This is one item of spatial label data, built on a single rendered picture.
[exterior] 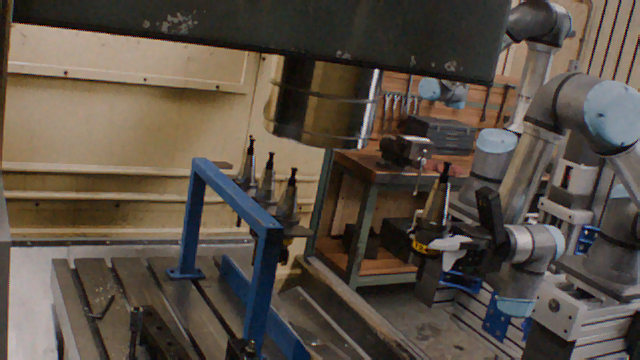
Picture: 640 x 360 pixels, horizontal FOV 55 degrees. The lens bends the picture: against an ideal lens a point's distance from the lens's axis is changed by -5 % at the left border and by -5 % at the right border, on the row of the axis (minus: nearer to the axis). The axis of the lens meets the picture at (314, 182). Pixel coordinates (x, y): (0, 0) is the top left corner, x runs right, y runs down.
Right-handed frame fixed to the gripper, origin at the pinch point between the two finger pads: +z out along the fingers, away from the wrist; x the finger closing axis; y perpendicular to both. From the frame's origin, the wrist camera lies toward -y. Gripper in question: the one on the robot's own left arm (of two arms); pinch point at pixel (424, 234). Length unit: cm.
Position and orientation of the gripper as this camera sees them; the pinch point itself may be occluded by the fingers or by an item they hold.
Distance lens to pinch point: 112.0
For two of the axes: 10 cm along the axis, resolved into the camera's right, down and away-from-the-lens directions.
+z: -8.6, -0.4, -5.0
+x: -4.7, -3.2, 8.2
